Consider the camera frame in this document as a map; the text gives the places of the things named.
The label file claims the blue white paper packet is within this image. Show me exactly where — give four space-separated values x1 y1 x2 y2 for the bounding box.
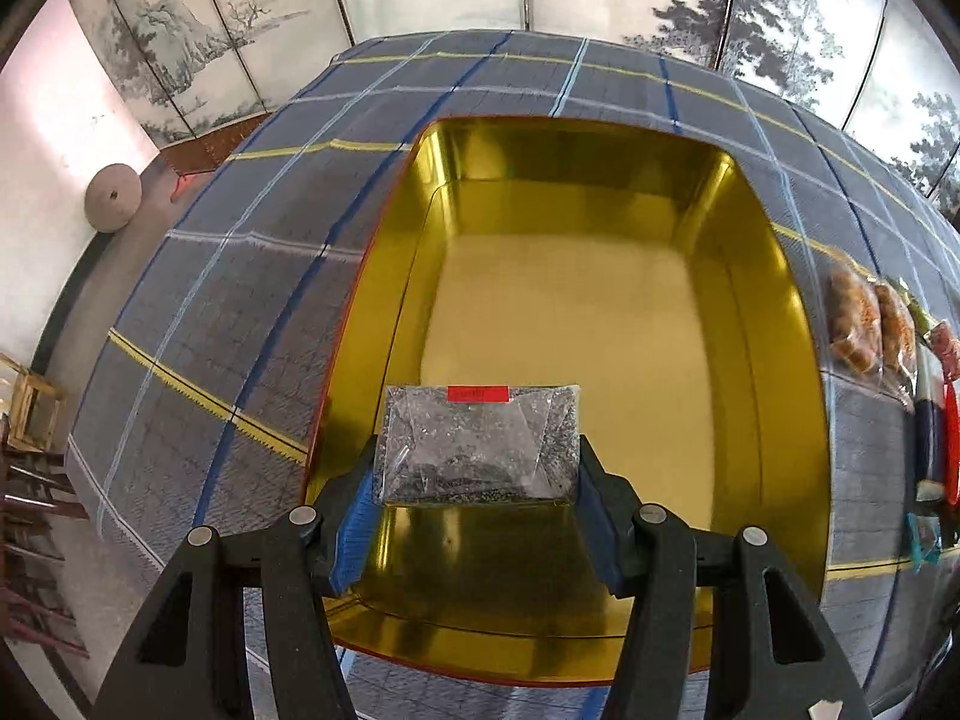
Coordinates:
914 344 946 504

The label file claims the red foil snack packet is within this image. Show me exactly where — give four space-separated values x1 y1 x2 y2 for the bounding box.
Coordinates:
944 380 960 509

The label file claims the silver foil snack packet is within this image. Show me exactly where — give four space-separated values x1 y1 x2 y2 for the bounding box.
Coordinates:
373 385 581 507

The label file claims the teal small candy wrapper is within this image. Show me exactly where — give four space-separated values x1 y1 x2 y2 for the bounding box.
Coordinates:
907 512 942 572

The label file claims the blue plaid tablecloth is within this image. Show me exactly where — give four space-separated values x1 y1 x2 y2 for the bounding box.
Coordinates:
65 29 960 720

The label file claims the small wooden stool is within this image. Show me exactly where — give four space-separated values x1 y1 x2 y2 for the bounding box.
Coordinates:
2 355 67 454

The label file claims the right fried twist snack bag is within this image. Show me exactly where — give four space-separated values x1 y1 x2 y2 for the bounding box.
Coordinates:
874 281 918 400

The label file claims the fried twist snack bag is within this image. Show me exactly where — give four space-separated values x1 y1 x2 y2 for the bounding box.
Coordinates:
828 257 884 380
874 281 918 400

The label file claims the pink white snack packet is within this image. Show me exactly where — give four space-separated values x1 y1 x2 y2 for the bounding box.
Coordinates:
928 320 960 382

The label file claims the left fried twist snack bag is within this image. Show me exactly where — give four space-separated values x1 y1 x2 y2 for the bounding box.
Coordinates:
828 257 884 380

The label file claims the green cartoon candy packet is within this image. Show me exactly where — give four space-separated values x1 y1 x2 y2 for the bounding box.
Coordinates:
896 278 937 340

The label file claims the gold red toffee tin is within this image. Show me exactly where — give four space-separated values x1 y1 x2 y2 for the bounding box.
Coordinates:
301 115 833 688

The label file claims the painted folding screen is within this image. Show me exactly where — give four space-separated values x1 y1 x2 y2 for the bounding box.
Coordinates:
68 0 958 215

